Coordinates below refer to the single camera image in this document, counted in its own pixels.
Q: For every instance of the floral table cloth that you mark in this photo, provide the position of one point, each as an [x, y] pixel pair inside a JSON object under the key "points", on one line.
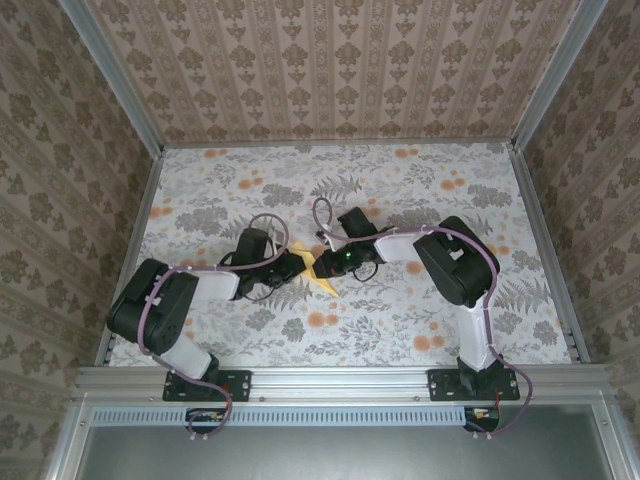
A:
{"points": [[320, 340]]}

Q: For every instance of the black connector board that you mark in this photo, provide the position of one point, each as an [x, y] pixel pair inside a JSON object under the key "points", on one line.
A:
{"points": [[205, 422], [482, 422]]}

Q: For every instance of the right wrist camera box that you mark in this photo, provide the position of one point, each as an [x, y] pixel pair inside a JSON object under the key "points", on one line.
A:
{"points": [[325, 236]]}

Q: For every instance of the aluminium side rail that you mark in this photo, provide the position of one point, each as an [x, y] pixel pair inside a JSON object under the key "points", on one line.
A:
{"points": [[145, 200], [531, 200]]}

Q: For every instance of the yellow cloth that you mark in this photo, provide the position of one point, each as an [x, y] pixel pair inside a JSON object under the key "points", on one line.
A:
{"points": [[322, 284]]}

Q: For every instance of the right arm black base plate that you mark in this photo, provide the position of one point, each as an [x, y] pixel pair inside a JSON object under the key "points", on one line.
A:
{"points": [[440, 385]]}

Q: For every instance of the aluminium mounting rail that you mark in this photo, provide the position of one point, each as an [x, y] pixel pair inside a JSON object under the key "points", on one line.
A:
{"points": [[340, 382]]}

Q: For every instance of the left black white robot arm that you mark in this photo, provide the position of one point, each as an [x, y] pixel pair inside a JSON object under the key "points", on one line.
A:
{"points": [[150, 310]]}

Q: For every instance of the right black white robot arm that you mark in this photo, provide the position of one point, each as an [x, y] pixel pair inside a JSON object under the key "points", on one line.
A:
{"points": [[460, 265]]}

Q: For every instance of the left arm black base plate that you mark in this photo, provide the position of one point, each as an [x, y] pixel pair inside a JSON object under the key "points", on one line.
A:
{"points": [[240, 385]]}

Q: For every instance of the grey metal panel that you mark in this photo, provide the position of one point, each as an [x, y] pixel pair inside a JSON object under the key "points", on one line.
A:
{"points": [[325, 455]]}

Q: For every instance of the aluminium rear rail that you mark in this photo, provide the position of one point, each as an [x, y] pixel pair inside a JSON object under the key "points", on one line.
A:
{"points": [[340, 144]]}

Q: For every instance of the aluminium frame post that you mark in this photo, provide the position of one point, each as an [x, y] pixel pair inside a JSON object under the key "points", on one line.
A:
{"points": [[560, 75], [112, 80]]}

